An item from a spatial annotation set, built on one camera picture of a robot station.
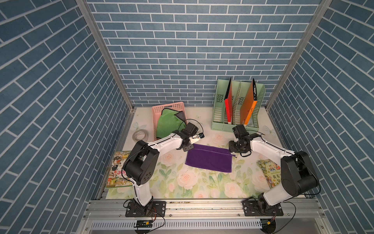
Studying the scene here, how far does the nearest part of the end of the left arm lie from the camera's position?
0.68 meters

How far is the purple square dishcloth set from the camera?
2.94ft

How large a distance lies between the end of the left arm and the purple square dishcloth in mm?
22
